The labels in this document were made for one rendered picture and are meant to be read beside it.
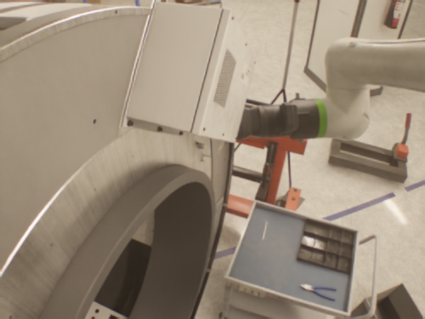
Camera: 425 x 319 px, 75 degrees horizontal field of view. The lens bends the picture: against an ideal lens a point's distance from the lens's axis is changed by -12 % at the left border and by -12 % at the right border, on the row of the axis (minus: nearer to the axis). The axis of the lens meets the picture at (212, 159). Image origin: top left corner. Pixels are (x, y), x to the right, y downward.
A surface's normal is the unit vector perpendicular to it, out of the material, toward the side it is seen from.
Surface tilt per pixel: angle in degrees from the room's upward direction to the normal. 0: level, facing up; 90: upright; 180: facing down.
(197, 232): 74
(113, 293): 19
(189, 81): 48
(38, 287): 90
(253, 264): 0
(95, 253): 1
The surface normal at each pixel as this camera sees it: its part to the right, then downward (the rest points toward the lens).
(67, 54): 0.93, 0.26
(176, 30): -0.26, 0.01
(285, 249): 0.00, -0.71
